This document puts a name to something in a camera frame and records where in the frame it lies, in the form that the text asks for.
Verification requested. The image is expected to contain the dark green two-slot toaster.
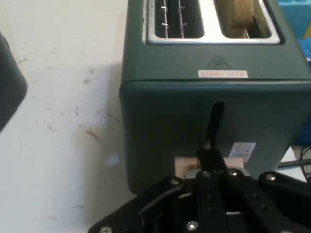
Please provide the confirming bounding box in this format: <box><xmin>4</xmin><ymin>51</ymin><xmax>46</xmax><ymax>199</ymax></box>
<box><xmin>119</xmin><ymin>0</ymin><xmax>311</xmax><ymax>195</ymax></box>

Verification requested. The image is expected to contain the black coffee machine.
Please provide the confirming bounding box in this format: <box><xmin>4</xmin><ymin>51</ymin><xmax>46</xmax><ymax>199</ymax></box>
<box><xmin>0</xmin><ymin>31</ymin><xmax>28</xmax><ymax>133</ymax></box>

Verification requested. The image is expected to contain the black toaster power cord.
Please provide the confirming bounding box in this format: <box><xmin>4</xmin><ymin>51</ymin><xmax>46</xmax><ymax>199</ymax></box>
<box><xmin>276</xmin><ymin>145</ymin><xmax>311</xmax><ymax>182</ymax></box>

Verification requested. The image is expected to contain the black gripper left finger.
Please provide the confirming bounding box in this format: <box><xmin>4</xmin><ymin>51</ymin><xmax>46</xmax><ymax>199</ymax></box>
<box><xmin>88</xmin><ymin>145</ymin><xmax>229</xmax><ymax>233</ymax></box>

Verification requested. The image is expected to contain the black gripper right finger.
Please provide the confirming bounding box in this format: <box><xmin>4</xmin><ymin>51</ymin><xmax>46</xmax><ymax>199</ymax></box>
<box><xmin>208</xmin><ymin>145</ymin><xmax>311</xmax><ymax>233</ymax></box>

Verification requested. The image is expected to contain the blue toy brick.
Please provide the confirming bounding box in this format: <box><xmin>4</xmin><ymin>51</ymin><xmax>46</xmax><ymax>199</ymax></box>
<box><xmin>278</xmin><ymin>0</ymin><xmax>311</xmax><ymax>64</ymax></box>

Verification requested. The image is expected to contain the toasted bread slice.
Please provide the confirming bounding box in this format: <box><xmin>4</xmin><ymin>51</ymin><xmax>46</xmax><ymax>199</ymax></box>
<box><xmin>226</xmin><ymin>0</ymin><xmax>256</xmax><ymax>39</ymax></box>

